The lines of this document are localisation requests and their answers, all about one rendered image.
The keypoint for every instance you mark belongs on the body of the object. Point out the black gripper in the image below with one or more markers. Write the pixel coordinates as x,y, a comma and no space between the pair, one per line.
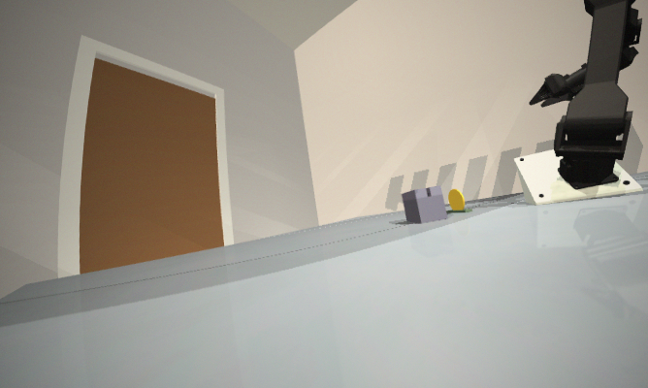
557,88

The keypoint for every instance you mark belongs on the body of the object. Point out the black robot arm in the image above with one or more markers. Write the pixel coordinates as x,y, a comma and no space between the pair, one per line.
598,113

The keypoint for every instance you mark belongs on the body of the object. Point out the gold coin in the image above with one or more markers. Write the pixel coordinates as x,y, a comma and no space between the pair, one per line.
456,200

